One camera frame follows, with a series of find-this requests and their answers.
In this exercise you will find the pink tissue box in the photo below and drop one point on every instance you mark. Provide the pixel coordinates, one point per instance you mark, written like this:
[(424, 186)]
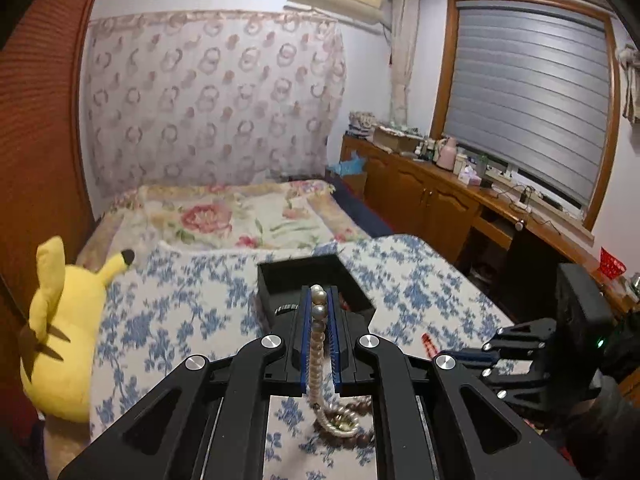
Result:
[(470, 176)]

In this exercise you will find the pink floral blanket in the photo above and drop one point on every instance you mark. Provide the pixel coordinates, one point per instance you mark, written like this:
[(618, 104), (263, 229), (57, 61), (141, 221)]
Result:
[(225, 215)]

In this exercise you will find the person's right forearm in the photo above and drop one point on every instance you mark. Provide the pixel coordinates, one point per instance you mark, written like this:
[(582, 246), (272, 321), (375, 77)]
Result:
[(610, 435)]

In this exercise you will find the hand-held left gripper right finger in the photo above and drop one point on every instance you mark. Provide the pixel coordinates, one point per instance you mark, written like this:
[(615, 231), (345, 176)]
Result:
[(334, 350)]

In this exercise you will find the white tied curtain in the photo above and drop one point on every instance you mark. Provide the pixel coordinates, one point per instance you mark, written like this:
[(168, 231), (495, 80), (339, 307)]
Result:
[(404, 50)]

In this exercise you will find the white power strip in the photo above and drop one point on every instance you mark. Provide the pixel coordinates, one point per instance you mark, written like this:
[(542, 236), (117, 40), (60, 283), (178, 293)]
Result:
[(502, 176)]

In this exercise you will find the yellow plush toy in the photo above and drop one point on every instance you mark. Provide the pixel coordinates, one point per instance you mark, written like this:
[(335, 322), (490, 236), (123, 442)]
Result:
[(65, 325)]

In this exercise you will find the red gift bag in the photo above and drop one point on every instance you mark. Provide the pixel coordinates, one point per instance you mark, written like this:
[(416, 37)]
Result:
[(612, 262)]

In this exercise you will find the black jewelry box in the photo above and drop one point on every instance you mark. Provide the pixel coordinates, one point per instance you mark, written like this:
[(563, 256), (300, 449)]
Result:
[(310, 275)]

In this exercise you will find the dark blue bed frame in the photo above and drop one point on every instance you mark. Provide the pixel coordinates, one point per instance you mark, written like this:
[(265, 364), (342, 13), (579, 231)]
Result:
[(355, 205)]

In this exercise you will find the wooden louvred wardrobe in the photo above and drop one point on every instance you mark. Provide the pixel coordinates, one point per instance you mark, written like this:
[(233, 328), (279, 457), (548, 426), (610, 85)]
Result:
[(40, 135)]

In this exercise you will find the stack of folded cloths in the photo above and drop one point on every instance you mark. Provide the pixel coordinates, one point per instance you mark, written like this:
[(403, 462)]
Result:
[(361, 122)]

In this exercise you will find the cardboard box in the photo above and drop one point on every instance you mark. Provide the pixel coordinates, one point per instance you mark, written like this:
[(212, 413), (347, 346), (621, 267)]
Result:
[(395, 140)]

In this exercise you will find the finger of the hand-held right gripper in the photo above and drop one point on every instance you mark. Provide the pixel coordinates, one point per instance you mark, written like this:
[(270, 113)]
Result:
[(520, 335), (515, 385)]

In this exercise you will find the pink thermos jug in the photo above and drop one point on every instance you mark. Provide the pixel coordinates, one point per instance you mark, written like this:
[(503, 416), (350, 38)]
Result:
[(447, 152)]

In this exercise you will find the blue plastic bag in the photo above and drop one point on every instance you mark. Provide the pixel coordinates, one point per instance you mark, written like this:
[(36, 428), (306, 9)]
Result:
[(350, 165)]

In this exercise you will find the long wooden cabinet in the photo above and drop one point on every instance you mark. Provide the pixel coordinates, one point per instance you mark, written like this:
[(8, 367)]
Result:
[(425, 195)]

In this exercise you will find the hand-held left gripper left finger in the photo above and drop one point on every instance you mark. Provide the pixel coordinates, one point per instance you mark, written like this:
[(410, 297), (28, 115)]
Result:
[(306, 350)]

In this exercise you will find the grey window blind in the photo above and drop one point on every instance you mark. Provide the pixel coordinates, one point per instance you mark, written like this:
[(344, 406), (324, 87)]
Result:
[(525, 100)]

